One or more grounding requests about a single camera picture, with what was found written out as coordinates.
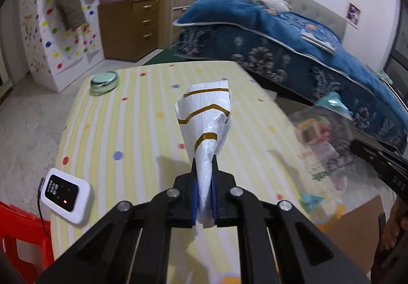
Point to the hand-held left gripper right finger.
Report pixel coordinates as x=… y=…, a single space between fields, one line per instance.
x=214 y=201

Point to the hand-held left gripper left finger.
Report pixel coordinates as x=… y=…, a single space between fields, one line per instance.
x=194 y=204

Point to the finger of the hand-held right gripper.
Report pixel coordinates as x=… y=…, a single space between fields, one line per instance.
x=376 y=156

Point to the clear plastic bottle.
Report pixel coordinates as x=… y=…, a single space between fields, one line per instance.
x=318 y=144

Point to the white gold-striped packet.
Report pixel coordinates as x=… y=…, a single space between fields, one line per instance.
x=204 y=118

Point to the person's foot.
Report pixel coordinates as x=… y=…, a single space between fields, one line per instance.
x=393 y=230

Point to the cardboard box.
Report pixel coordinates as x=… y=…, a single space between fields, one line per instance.
x=357 y=233

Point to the yellow striped tablecloth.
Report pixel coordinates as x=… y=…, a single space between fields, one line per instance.
x=127 y=131

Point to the white pocket device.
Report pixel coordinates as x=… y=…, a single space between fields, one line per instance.
x=73 y=204

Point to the folded white cloth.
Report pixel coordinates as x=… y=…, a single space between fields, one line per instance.
x=318 y=42

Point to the green floor mat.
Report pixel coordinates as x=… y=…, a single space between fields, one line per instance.
x=159 y=56

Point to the green round tin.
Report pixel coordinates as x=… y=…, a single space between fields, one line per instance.
x=103 y=81

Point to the red plastic stool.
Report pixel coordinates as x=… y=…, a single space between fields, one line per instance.
x=19 y=233

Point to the blue floral blanket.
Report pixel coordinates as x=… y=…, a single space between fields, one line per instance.
x=223 y=16

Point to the white plush toy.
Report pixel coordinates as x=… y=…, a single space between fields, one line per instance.
x=271 y=2

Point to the wooden drawer cabinet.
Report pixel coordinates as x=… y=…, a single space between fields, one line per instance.
x=118 y=32

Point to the white dotted cabinet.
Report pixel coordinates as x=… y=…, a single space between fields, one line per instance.
x=38 y=32

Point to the small wall picture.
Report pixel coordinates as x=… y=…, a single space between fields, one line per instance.
x=353 y=14

